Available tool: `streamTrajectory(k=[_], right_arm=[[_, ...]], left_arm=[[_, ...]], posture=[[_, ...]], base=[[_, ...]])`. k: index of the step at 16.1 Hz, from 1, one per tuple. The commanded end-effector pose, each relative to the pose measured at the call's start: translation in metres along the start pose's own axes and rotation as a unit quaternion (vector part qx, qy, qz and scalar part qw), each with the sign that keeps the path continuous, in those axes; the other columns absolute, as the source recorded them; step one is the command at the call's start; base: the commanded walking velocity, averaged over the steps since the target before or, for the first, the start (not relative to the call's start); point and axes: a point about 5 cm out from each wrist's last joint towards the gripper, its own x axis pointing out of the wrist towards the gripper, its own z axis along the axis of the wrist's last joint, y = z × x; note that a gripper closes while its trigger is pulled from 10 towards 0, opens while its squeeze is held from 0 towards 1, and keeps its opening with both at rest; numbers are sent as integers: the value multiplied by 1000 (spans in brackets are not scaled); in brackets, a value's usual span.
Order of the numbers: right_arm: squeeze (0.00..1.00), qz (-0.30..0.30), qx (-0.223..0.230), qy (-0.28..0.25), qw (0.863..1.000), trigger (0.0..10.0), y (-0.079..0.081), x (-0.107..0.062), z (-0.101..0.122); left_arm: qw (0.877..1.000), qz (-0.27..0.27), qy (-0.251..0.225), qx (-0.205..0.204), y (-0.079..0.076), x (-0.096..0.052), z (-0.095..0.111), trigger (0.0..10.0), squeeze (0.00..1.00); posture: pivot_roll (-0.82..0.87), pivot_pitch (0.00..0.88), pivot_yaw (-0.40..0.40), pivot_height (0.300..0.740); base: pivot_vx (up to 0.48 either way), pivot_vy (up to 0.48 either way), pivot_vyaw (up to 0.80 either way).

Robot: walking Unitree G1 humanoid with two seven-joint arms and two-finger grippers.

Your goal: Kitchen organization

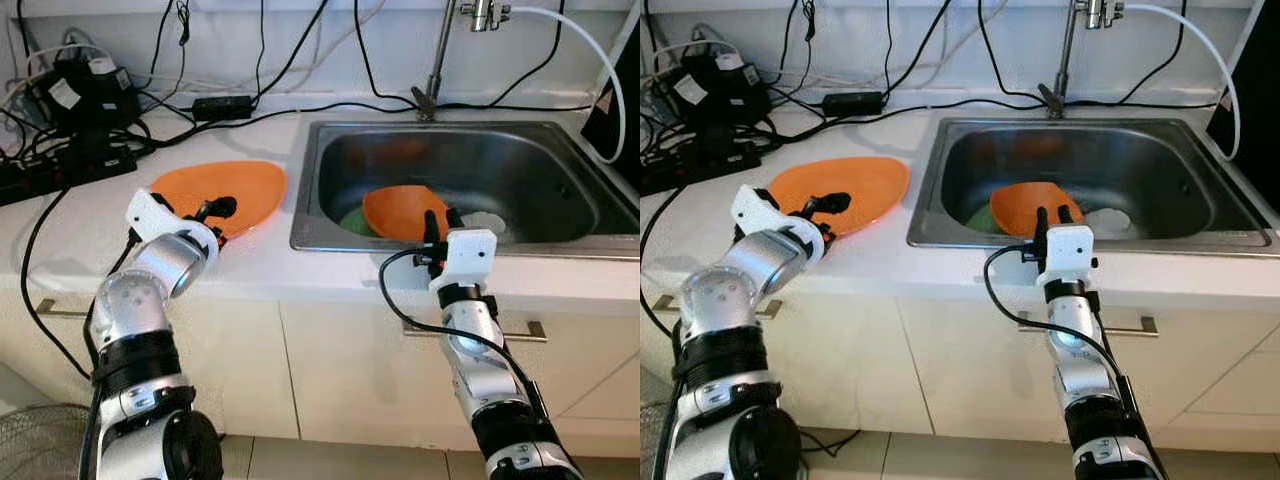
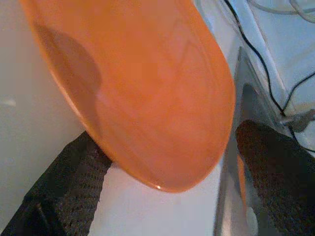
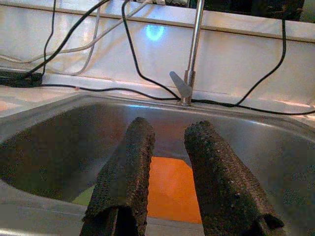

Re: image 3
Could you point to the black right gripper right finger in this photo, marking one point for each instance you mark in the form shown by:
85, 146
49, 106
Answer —
221, 191

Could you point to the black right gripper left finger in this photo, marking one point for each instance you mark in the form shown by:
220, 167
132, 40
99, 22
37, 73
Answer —
123, 186

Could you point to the orange plastic plate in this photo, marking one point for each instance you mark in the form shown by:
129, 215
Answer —
172, 189

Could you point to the green plate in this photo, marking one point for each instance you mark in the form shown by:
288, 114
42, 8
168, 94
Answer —
83, 196

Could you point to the stainless steel sink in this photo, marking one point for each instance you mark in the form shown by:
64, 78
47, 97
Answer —
61, 147

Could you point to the steel faucet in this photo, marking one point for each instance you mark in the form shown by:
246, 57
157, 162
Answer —
194, 49

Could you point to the black adapter brick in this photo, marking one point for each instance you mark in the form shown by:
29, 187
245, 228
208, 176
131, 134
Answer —
19, 78

